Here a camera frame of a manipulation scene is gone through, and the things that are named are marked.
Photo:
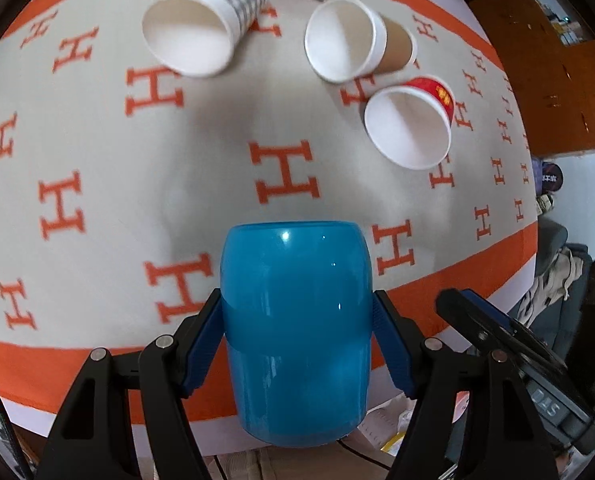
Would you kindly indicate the wooden shelf cabinet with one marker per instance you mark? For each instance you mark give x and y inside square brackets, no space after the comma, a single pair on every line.
[553,83]

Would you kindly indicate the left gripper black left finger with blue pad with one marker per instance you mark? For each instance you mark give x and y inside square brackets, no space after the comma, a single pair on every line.
[92,435]

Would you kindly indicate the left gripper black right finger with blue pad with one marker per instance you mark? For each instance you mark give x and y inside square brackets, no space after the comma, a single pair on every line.
[504,436]

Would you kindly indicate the brown sleeve paper cup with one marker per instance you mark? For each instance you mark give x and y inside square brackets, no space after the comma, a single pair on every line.
[346,39]

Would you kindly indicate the orange beige H table runner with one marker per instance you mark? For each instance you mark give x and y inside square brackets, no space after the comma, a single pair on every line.
[119,179]

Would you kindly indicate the blue plastic cup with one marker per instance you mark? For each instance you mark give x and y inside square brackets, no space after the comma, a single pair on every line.
[297,303]

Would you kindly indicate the grey checked paper cup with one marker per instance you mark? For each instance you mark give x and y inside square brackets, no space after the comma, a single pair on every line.
[197,38]

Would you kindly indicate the red paper cup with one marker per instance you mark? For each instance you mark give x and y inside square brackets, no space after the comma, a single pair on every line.
[410,123]

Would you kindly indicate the cardboard box with items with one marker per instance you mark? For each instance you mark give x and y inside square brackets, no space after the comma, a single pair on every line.
[548,179]

